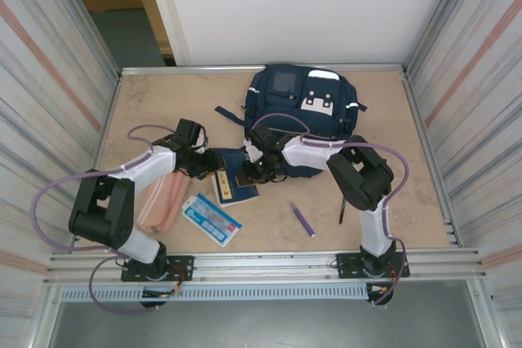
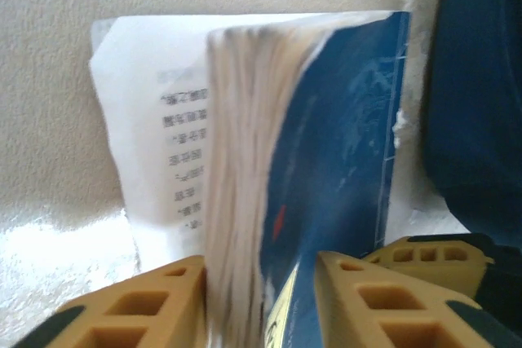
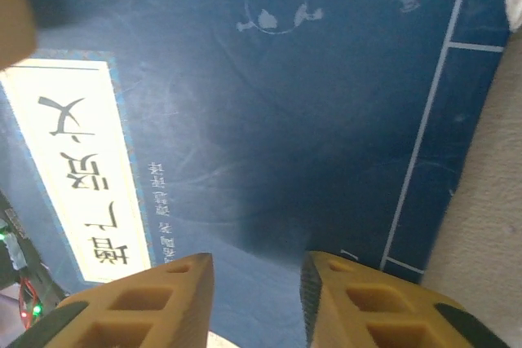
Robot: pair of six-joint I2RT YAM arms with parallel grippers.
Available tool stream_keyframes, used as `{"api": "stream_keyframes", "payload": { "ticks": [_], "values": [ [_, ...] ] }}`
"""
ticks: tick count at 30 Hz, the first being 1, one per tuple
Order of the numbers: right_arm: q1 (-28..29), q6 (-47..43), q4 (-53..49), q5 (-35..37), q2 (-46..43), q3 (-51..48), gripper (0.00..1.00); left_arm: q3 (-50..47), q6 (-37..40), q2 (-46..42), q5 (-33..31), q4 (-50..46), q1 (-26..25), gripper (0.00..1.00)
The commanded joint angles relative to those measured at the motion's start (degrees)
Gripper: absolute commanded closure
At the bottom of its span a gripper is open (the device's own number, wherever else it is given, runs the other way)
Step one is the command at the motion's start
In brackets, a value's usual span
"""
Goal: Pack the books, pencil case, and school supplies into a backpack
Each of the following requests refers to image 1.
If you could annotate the navy blue book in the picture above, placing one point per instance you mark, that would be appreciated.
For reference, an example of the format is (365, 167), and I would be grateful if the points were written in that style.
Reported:
(234, 193)

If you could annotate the pink pencil case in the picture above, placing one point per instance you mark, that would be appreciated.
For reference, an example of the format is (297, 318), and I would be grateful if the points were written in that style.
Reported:
(163, 201)

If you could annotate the white blue supply packet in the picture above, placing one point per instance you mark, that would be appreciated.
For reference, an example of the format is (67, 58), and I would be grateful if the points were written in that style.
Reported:
(212, 219)

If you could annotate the navy blue backpack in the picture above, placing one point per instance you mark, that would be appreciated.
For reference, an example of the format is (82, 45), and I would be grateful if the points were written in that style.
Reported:
(293, 95)

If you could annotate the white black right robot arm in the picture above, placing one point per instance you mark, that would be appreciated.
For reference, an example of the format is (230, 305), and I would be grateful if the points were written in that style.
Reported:
(306, 154)

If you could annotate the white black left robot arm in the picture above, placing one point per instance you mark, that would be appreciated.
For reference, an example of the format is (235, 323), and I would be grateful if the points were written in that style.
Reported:
(151, 168)

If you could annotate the purple pen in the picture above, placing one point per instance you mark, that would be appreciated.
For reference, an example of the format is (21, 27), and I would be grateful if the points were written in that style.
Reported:
(303, 221)

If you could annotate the black marker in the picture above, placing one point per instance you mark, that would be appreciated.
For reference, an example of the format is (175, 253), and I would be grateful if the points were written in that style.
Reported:
(342, 211)

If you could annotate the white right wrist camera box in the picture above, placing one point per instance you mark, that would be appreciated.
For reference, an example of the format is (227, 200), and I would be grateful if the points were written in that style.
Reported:
(253, 151)

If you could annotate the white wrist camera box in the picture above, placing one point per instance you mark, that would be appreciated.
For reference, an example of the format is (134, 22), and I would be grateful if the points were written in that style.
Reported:
(202, 138)
(253, 151)

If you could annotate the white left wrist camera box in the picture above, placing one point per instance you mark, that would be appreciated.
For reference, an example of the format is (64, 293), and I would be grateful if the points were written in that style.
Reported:
(202, 138)

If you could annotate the wide aluminium mounting rail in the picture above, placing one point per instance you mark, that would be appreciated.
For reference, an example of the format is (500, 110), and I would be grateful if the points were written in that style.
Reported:
(265, 266)

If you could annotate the aluminium table edge rail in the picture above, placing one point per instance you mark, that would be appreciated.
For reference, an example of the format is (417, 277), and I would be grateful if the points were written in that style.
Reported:
(163, 70)
(418, 120)
(106, 120)

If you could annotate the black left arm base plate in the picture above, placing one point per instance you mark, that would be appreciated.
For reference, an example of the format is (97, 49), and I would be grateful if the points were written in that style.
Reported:
(183, 266)

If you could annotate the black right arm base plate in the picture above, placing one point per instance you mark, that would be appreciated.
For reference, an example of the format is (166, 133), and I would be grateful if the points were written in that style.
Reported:
(346, 266)

